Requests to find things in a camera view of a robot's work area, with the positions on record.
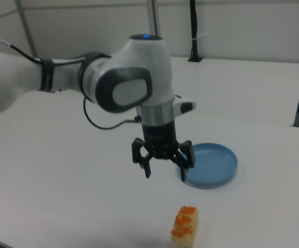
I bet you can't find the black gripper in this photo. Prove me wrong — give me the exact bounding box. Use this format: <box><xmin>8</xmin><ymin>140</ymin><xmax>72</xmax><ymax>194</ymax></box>
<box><xmin>131</xmin><ymin>122</ymin><xmax>197</xmax><ymax>182</ymax></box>

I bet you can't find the bread with orange topping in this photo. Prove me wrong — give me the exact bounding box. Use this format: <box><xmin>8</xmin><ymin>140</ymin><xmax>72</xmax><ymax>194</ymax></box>
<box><xmin>170</xmin><ymin>205</ymin><xmax>200</xmax><ymax>248</ymax></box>

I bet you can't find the blue round plate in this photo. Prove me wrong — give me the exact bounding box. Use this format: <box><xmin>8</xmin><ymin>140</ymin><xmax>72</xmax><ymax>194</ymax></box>
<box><xmin>175</xmin><ymin>142</ymin><xmax>239</xmax><ymax>190</ymax></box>

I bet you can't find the black camera stand pole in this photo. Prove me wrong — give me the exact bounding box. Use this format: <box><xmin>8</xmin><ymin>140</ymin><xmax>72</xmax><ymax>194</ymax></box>
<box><xmin>188</xmin><ymin>0</ymin><xmax>204</xmax><ymax>63</ymax></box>

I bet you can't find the silver partition post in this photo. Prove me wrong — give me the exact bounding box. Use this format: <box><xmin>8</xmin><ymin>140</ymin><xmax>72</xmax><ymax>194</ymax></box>
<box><xmin>146</xmin><ymin>0</ymin><xmax>163</xmax><ymax>40</ymax></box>

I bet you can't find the black cable strap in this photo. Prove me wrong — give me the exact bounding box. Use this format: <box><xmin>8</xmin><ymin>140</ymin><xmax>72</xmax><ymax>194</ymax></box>
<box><xmin>40</xmin><ymin>58</ymin><xmax>55</xmax><ymax>91</ymax></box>

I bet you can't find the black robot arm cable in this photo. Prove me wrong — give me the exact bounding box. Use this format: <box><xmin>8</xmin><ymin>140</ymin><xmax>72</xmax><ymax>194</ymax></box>
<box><xmin>0</xmin><ymin>32</ymin><xmax>141</xmax><ymax>130</ymax></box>

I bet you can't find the grey partition post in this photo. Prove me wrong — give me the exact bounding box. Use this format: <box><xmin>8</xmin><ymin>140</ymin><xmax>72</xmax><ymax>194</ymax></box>
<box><xmin>16</xmin><ymin>0</ymin><xmax>40</xmax><ymax>59</ymax></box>

